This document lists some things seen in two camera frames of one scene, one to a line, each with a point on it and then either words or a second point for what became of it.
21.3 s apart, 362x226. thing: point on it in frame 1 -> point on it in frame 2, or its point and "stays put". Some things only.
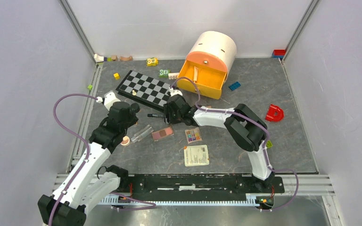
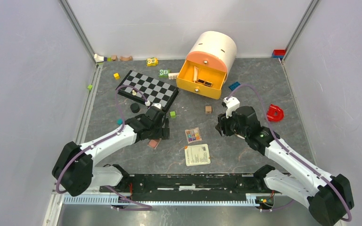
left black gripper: x=133 y=118 -> x=163 y=133
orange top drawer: x=207 y=59 stays put
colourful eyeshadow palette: x=193 y=135 stays put
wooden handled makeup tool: x=195 y=74 stays put
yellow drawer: x=210 y=80 stays put
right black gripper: x=168 y=118 -> x=222 y=125
